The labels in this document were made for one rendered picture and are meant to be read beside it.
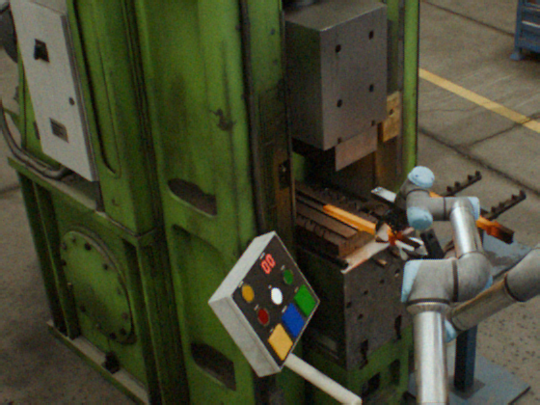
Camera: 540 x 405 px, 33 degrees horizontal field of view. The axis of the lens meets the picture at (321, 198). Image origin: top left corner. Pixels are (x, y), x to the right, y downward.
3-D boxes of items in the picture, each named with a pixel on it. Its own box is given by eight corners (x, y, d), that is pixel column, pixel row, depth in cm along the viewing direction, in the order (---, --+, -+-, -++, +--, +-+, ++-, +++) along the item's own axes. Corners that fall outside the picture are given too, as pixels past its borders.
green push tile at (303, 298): (316, 302, 282) (303, 284, 279) (307, 317, 275) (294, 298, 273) (311, 304, 283) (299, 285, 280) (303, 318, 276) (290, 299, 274)
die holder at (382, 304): (414, 322, 351) (416, 226, 328) (347, 371, 328) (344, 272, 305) (311, 265, 385) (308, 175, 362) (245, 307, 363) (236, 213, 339)
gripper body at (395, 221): (393, 238, 298) (408, 218, 289) (376, 219, 301) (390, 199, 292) (409, 229, 303) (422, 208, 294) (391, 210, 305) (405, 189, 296)
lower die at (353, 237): (377, 236, 323) (377, 216, 318) (338, 260, 311) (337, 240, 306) (295, 196, 348) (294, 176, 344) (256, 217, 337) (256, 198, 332)
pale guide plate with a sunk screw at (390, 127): (399, 134, 331) (400, 92, 323) (383, 143, 326) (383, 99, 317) (394, 132, 333) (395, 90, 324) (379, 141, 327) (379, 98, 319)
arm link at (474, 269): (500, 274, 237) (477, 186, 279) (459, 275, 237) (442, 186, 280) (499, 310, 242) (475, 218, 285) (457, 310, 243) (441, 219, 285)
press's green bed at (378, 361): (411, 410, 375) (413, 322, 351) (349, 461, 353) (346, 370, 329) (316, 350, 409) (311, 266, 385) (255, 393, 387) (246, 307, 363)
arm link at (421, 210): (445, 216, 273) (442, 187, 279) (407, 216, 273) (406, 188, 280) (443, 231, 279) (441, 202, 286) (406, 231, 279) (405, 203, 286)
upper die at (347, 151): (377, 149, 304) (377, 123, 299) (336, 172, 292) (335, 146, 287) (290, 113, 330) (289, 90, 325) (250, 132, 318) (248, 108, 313)
